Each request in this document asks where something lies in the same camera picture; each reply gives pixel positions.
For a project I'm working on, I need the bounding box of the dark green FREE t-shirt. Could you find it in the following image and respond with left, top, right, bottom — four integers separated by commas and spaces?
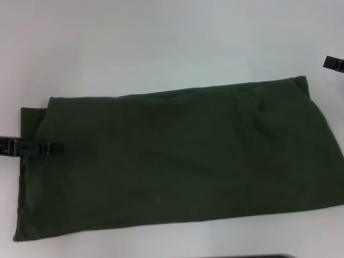
12, 75, 344, 237

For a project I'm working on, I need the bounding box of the dark rounded panel edge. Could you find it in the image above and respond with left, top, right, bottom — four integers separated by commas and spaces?
212, 253, 296, 258

